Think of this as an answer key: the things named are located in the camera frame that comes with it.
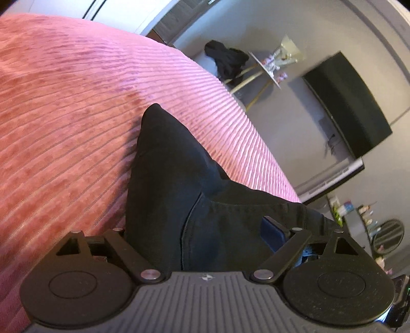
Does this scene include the black pants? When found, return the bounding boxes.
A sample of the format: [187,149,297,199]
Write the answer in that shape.
[125,104,337,273]

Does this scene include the round mirror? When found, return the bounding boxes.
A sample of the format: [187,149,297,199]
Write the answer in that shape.
[372,219,404,255]

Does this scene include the pink ribbed bedspread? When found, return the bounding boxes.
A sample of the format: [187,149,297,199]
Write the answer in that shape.
[1,14,298,332]

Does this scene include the gold leg side table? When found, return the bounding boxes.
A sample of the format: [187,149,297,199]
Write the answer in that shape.
[223,50,287,112]

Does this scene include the wrapped flower bouquet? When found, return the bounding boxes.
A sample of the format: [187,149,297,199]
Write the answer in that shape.
[262,35,305,71]

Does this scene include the black cloth on chair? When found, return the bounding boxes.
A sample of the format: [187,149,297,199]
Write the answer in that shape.
[204,40,250,85]

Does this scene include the white wardrobe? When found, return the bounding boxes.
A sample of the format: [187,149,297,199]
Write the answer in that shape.
[4,0,178,35]

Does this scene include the brown wooden door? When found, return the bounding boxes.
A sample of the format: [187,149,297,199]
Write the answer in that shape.
[153,0,218,45]

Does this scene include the wall mounted black television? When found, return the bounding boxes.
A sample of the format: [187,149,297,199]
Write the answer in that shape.
[303,52,392,158]

